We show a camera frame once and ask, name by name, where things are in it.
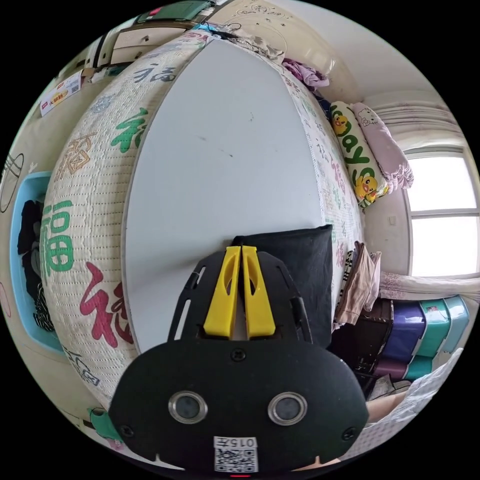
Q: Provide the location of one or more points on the window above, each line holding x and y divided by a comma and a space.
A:
442, 210

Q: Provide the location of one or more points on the purple and teal storage boxes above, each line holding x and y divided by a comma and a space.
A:
416, 333

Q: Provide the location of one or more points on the white folding board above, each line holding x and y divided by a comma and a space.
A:
225, 157

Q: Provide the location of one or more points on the white printed carton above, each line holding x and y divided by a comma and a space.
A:
62, 93

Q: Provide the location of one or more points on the pile of clothes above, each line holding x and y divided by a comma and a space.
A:
356, 285

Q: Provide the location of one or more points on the curtain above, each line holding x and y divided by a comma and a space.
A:
416, 120

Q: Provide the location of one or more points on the bed with printed quilt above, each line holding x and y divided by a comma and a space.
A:
86, 210

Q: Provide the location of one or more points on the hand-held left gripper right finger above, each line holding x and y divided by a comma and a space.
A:
258, 300

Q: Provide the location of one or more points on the white cupboard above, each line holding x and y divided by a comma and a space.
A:
131, 41

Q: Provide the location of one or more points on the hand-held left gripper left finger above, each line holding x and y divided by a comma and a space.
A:
221, 296

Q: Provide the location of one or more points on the white pillow with duck print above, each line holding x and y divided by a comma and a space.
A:
356, 153

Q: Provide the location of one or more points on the black short sleeve shirt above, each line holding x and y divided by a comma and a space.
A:
300, 270

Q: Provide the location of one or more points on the pink pillow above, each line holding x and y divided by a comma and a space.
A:
386, 146

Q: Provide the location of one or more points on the purple bunched cloth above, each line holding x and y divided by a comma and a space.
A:
305, 73

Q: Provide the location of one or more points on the person's body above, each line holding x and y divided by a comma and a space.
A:
408, 397

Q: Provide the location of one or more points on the blue basket with clothes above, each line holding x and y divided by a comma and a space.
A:
30, 255

